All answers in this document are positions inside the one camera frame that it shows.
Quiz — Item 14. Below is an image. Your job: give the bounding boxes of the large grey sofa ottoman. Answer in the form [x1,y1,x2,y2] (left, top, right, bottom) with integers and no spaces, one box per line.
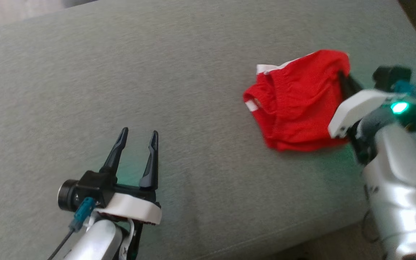
[0,0,416,260]

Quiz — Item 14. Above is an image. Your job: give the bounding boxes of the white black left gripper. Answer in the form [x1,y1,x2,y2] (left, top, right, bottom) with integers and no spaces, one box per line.
[94,127,162,226]

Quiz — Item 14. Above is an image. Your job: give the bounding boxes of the black cable with blue plug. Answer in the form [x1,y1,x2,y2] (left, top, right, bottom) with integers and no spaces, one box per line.
[47,197,96,260]
[392,80,416,121]

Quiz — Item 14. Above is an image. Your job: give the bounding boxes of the red basketball shorts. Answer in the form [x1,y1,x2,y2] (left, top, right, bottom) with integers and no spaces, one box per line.
[243,49,351,152]

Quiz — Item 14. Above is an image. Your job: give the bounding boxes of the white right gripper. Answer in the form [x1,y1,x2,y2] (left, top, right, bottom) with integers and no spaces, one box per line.
[328,71,397,139]

